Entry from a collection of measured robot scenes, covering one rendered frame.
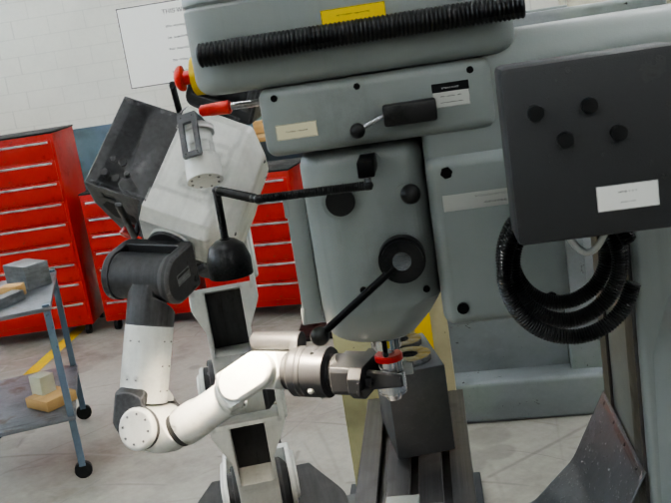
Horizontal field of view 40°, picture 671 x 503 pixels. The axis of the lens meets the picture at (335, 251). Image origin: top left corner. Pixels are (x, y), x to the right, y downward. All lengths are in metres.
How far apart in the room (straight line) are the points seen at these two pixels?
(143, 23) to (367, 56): 9.61
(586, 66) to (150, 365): 0.99
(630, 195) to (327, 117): 0.46
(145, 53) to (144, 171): 9.09
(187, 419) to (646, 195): 0.93
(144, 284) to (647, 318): 0.88
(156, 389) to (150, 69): 9.25
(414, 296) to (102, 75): 9.78
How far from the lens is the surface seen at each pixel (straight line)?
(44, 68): 11.28
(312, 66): 1.32
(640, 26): 1.37
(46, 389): 4.60
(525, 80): 1.08
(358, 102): 1.33
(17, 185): 6.67
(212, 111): 1.58
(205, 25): 1.35
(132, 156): 1.82
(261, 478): 2.38
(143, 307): 1.73
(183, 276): 1.74
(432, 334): 3.34
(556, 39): 1.35
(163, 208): 1.77
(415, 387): 1.88
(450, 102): 1.33
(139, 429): 1.71
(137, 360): 1.73
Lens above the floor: 1.79
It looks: 13 degrees down
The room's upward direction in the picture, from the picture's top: 9 degrees counter-clockwise
